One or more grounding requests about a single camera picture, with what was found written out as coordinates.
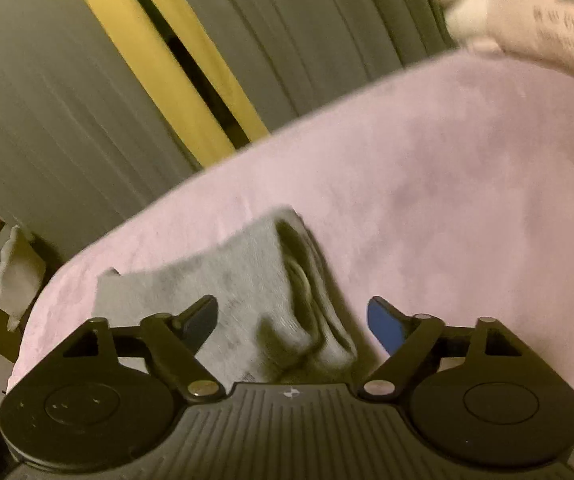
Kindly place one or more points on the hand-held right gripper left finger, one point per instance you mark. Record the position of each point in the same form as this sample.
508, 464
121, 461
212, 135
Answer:
201, 319

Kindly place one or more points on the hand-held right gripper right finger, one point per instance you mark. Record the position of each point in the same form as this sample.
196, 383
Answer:
386, 326

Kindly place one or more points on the grey pants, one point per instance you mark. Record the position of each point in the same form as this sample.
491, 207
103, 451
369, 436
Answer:
247, 280

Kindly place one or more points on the pink bed sheet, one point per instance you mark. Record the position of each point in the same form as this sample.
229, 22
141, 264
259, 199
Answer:
442, 200

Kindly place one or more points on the white cloth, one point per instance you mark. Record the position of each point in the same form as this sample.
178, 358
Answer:
17, 275

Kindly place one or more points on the yellow curtain panel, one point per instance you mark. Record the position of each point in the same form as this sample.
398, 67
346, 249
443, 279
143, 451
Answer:
177, 80

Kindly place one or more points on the grey-green curtain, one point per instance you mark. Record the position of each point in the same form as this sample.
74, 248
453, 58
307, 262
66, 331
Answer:
57, 100

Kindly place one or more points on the long pink rabbit plush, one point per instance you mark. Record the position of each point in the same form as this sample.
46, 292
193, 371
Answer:
532, 25

